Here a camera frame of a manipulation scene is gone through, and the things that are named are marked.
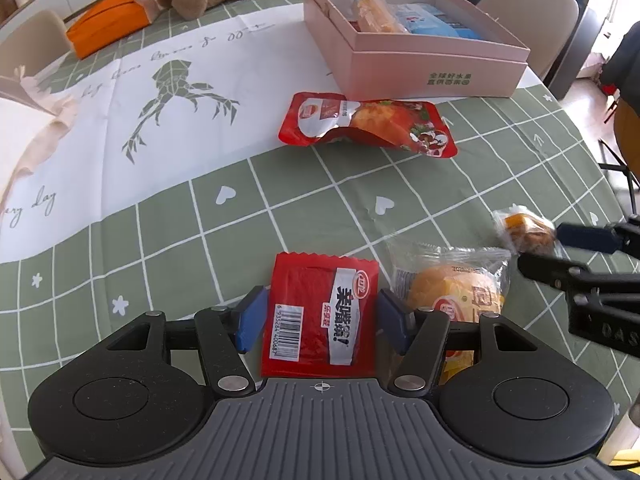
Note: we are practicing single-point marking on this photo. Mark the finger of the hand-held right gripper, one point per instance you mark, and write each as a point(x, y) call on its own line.
point(550, 267)
point(585, 237)

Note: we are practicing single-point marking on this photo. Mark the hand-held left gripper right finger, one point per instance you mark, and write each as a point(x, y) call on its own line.
point(392, 322)

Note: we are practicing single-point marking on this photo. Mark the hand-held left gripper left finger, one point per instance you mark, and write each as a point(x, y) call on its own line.
point(250, 320)

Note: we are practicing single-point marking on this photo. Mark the small brown cake packet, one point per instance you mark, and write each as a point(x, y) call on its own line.
point(525, 232)

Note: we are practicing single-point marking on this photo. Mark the red barcode snack packet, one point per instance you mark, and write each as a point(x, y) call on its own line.
point(310, 285)

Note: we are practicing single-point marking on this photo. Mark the pink cardboard box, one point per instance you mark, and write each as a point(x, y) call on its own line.
point(415, 70)

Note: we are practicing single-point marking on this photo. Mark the clear bread bun packet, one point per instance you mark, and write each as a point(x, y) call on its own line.
point(450, 280)

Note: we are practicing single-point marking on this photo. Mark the orange stool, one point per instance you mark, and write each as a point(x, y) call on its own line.
point(629, 140)

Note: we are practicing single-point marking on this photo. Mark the green checkered tablecloth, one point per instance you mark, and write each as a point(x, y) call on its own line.
point(300, 195)

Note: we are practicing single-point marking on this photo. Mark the dark grey cloth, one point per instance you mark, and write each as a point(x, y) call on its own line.
point(622, 65)

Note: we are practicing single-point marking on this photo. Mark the black low cabinet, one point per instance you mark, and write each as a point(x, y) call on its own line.
point(570, 45)

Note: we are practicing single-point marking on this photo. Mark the large red snack pouch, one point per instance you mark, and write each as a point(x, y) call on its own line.
point(320, 115)

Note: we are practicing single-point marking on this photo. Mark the beige upholstered chair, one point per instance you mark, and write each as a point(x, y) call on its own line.
point(30, 40)
point(530, 5)

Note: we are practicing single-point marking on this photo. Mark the light blue snack packet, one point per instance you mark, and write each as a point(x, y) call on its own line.
point(417, 19)

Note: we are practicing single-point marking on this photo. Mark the pale pink cloth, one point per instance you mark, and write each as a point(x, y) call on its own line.
point(30, 130)

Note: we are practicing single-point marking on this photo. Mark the snack packets inside box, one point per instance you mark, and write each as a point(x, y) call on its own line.
point(377, 12)

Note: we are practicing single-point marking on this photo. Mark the orange pouch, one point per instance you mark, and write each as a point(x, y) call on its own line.
point(110, 17)

